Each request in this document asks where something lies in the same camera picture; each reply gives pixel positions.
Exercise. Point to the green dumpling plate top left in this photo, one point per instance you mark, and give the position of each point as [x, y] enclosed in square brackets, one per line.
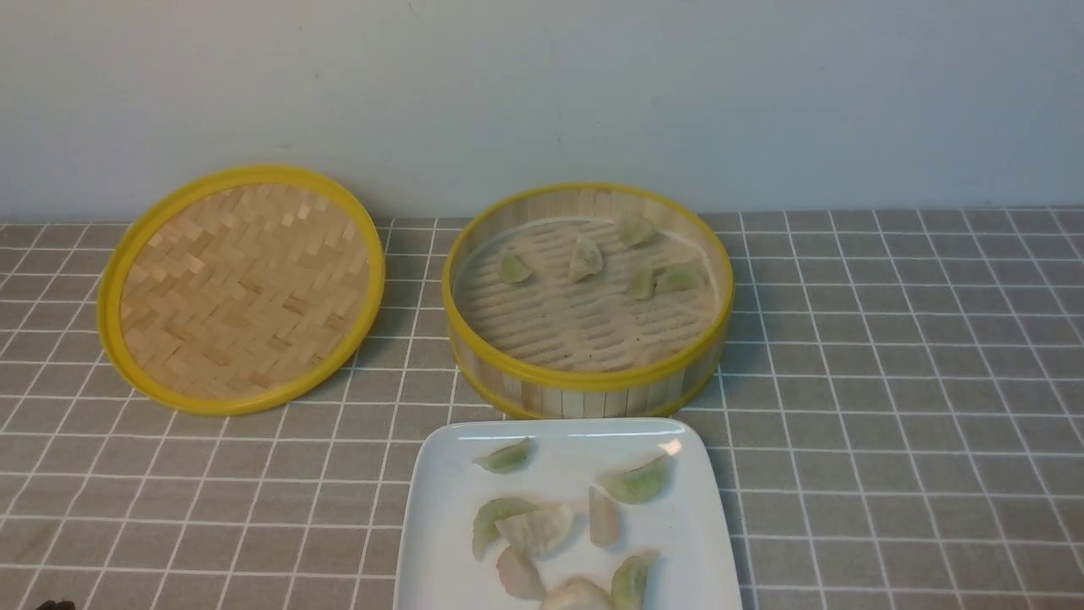
[507, 459]

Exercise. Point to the green dumpling steamer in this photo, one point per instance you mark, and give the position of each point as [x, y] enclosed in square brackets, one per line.
[641, 284]
[679, 278]
[512, 269]
[635, 230]

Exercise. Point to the bamboo steamer basket yellow rim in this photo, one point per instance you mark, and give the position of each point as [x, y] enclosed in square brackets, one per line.
[549, 348]

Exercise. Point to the green dumpling steamer top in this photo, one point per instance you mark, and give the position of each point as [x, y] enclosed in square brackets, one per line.
[635, 230]

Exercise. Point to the white dumpling plate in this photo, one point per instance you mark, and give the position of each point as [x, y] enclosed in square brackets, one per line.
[576, 593]
[539, 532]

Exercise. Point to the woven bamboo steamer lid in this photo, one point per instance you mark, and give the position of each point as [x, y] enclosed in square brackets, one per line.
[241, 291]

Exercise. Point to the dark object bottom left corner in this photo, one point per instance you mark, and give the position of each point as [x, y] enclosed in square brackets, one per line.
[57, 605]

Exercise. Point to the green dumpling plate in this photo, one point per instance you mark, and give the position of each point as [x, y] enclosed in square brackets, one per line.
[641, 484]
[629, 581]
[485, 523]
[507, 459]

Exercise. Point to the white square plate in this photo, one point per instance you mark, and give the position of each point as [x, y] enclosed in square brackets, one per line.
[686, 523]

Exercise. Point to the pink dumpling plate right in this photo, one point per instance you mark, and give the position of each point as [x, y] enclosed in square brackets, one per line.
[604, 519]

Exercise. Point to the green dumpling plate top right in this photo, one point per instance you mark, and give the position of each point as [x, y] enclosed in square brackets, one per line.
[641, 484]

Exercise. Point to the green dumpling plate bottom right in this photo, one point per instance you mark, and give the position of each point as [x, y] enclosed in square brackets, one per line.
[629, 581]

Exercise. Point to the pink dumpling plate lower left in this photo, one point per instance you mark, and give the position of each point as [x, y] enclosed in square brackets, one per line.
[518, 576]

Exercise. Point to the white dumpling plate centre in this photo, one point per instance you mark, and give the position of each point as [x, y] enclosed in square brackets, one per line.
[539, 532]

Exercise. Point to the pink dumpling plate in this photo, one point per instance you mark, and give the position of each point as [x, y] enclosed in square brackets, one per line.
[604, 519]
[518, 576]

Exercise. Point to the white dumpling plate bottom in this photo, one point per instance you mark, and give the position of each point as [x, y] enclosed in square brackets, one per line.
[576, 593]

